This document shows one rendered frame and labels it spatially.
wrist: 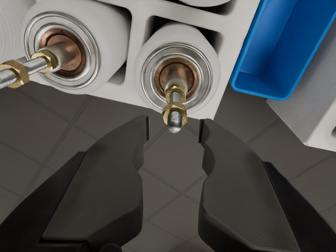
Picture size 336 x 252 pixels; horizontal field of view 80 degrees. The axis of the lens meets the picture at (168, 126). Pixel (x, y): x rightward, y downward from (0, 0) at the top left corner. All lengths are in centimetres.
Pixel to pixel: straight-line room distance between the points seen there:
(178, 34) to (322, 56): 28
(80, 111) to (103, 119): 6
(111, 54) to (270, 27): 35
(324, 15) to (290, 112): 16
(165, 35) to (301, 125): 29
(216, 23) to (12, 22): 23
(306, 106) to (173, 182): 43
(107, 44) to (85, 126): 39
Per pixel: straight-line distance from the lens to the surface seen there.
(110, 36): 24
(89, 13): 23
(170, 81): 19
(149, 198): 73
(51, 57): 21
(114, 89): 31
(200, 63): 21
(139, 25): 29
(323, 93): 40
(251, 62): 50
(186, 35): 21
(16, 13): 31
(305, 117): 42
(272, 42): 50
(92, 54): 23
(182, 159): 60
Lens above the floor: 46
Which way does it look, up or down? 59 degrees down
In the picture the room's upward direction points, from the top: 174 degrees counter-clockwise
